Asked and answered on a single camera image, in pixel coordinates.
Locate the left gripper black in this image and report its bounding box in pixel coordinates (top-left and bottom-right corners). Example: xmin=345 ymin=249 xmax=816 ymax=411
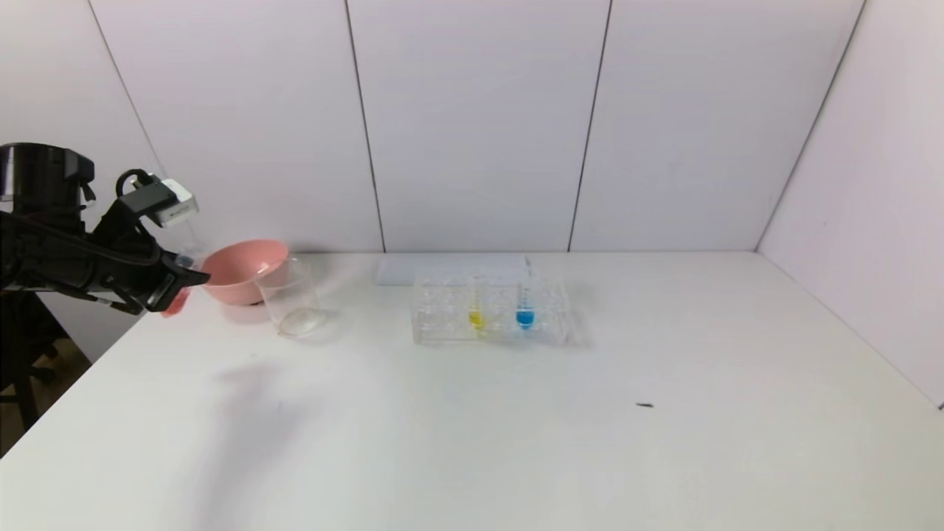
xmin=88 ymin=243 xmax=211 ymax=313

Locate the test tube with red pigment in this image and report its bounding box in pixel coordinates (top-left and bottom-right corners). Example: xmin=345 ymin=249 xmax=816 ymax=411
xmin=161 ymin=248 xmax=204 ymax=318

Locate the clear glass beaker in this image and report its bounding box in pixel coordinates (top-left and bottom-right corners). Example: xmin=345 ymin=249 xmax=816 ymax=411
xmin=255 ymin=257 xmax=325 ymax=339

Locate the test tube with yellow pigment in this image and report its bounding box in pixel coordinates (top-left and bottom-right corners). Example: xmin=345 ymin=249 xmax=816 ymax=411
xmin=466 ymin=268 xmax=489 ymax=332

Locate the clear plastic test tube rack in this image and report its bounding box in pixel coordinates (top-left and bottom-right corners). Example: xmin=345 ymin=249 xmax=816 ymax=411
xmin=412 ymin=273 xmax=574 ymax=346

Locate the test tube with blue pigment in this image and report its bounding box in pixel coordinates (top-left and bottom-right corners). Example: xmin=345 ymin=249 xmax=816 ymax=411
xmin=516 ymin=264 xmax=537 ymax=330

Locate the pink bowl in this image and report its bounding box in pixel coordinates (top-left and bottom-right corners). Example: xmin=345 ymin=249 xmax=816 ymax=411
xmin=198 ymin=240 xmax=290 ymax=307

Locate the dark chair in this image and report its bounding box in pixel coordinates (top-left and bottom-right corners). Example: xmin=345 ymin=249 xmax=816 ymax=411
xmin=0 ymin=291 xmax=93 ymax=436

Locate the white paper sheet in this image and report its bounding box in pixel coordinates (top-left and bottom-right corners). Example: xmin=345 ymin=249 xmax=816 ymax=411
xmin=375 ymin=256 xmax=530 ymax=287

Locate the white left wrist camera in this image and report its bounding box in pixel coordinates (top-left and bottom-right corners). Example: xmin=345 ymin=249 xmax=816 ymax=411
xmin=114 ymin=170 xmax=199 ymax=229

